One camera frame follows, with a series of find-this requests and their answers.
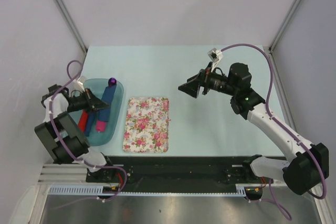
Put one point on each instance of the dark blue paper napkin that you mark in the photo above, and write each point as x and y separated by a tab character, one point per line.
107	97

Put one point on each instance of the blue napkin roll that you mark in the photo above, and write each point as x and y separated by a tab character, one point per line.
89	123

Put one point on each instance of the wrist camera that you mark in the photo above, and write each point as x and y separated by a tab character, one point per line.
78	84
215	55

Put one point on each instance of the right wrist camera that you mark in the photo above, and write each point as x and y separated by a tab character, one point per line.
215	55

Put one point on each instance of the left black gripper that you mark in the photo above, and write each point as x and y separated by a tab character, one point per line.
92	102

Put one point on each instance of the purple metal spoon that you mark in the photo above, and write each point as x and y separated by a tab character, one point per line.
112	82

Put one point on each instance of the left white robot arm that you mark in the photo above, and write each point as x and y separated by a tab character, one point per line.
61	136

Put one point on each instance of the pink napkin roll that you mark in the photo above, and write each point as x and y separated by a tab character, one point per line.
101	126

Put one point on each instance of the white cable duct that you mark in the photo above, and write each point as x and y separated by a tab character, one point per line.
81	190

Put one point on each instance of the teal plastic tray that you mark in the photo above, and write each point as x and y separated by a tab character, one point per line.
98	86

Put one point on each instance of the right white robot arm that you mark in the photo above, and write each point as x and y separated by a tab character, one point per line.
306	165

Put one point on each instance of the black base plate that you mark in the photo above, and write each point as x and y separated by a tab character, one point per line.
179	174

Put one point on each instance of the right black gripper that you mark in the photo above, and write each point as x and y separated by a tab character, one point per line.
203	78

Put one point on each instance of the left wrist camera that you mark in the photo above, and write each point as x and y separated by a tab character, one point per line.
78	84

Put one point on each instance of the aluminium frame rail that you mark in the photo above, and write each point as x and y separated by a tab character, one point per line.
65	174

